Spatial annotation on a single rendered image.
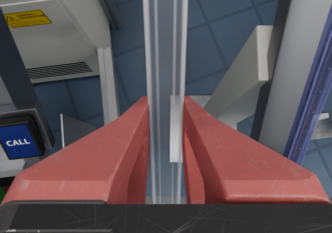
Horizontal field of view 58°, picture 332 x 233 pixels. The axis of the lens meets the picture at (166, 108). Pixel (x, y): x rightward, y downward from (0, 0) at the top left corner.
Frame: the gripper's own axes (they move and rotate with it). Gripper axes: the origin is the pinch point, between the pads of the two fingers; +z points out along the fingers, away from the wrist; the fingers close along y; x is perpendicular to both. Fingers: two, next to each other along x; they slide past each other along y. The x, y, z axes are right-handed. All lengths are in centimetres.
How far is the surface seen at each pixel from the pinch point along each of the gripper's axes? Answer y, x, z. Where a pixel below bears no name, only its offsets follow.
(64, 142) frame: 12.3, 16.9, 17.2
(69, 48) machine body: 26, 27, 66
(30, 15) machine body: 28, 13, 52
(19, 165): 18.9, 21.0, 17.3
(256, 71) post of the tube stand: -9.3, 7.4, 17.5
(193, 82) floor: -11, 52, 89
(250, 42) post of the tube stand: -9.4, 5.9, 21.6
